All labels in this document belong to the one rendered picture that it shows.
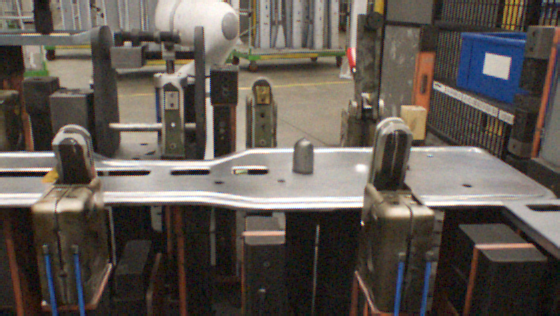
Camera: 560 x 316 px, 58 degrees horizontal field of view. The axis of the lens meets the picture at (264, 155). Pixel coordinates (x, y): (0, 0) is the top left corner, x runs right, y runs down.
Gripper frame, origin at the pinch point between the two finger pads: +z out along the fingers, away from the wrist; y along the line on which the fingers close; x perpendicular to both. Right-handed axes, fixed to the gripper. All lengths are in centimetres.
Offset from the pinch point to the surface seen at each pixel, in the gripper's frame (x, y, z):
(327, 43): 447, -678, 78
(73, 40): 4.7, 7.4, 3.0
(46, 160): -1.6, 27.8, 18.8
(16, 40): -4.8, 4.3, 3.1
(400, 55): 229, -190, 36
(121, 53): 11.3, 21.3, 3.9
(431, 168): 52, 51, 19
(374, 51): 51, 35, 3
